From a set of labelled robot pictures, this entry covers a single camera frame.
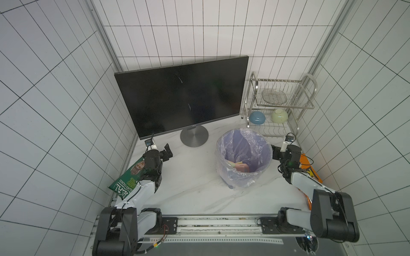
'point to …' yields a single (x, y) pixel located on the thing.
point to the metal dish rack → (275, 108)
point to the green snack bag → (123, 186)
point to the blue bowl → (257, 118)
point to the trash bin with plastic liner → (242, 155)
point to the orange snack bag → (305, 164)
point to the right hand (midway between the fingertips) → (273, 143)
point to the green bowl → (279, 116)
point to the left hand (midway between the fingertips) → (160, 149)
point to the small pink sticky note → (242, 167)
